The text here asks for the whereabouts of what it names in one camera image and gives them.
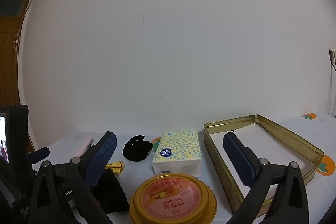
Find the rectangular gold tin box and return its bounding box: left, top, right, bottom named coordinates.
left=203, top=114, right=324, bottom=215

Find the white cable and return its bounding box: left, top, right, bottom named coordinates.
left=325, top=61, right=336, bottom=119

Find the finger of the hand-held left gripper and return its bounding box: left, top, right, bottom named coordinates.
left=28, top=147, right=50, bottom=165

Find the black cloth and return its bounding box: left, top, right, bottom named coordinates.
left=91, top=169, right=130, bottom=215

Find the yellow plastic bowl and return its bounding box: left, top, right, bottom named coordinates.
left=129, top=173, right=218, bottom=224

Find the yellow patterned tissue pack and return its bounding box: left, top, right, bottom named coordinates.
left=152, top=130, right=202, bottom=178

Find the yellow sock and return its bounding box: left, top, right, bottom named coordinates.
left=105, top=160, right=125, bottom=175

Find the brown wooden door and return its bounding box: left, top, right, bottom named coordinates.
left=0, top=0, right=36, bottom=106

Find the persimmon print white tablecloth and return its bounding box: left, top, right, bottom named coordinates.
left=34, top=111, right=336, bottom=224

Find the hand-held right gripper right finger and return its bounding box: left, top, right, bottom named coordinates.
left=223, top=132, right=310, bottom=224

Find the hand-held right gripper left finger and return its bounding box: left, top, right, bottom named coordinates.
left=28, top=131, right=117, bottom=224

